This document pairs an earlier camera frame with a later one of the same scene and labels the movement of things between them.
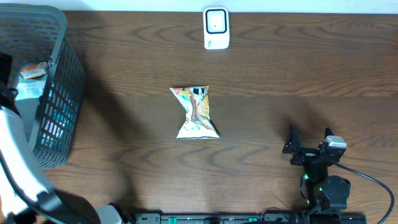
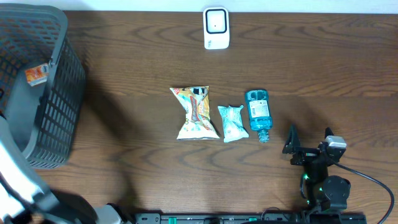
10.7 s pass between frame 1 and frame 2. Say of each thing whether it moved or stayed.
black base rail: stayed
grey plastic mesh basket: stayed
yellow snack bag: stayed
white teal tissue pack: moved
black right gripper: stayed
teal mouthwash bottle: moved
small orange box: moved
